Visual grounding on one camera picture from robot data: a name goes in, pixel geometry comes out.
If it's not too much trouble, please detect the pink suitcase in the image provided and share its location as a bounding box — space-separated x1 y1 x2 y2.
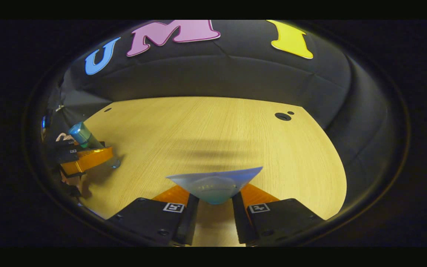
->
55 132 84 198

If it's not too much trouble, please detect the blue skin care bottle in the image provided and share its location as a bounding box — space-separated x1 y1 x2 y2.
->
68 122 122 170

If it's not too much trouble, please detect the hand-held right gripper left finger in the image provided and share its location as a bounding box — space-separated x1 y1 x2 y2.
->
107 184 200 246

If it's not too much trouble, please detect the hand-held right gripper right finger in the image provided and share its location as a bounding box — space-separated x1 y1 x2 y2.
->
231 183 326 246

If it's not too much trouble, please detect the light blue skin care tube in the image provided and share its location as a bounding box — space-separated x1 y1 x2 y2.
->
166 167 263 205

